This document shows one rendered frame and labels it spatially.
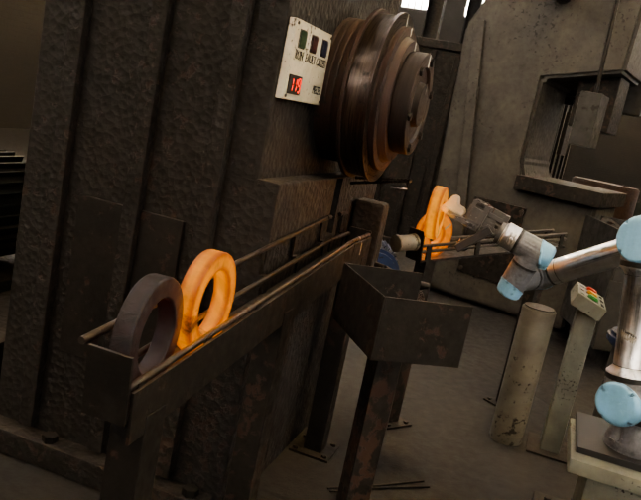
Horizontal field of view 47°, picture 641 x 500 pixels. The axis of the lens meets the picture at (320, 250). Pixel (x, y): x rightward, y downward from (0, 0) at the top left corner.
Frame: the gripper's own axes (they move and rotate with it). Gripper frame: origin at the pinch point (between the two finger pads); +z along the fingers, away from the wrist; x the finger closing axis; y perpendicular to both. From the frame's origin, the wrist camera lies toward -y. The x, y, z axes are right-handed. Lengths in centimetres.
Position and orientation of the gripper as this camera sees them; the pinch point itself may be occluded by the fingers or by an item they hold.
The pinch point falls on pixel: (438, 205)
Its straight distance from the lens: 217.4
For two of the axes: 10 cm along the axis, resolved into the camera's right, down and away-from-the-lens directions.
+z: -8.4, -4.9, 2.2
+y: 4.4, -8.6, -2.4
